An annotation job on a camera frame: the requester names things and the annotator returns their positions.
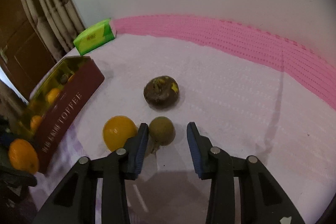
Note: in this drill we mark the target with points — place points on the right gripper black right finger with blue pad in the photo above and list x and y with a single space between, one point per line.
262 199

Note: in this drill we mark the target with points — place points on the green-brown kiwi fruit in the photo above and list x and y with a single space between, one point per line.
161 132

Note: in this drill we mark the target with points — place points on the pink purple checked tablecloth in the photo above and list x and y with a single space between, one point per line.
250 92

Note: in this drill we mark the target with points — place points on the large orange fruit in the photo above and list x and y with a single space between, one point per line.
23 156

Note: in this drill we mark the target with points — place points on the brown wooden door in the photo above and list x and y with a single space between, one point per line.
24 57

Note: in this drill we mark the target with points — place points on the green tissue pack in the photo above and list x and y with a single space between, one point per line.
95 36

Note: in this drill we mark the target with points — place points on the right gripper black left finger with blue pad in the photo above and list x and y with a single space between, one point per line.
74 199

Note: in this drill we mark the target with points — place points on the beige pleated curtain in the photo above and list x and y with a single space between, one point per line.
56 23

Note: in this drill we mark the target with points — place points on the yellow-orange round fruit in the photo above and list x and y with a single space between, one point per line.
117 130

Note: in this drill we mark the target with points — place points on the red toffee gift box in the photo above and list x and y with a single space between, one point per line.
55 104

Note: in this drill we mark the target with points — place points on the dark brown wrinkled fruit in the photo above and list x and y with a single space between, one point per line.
161 92

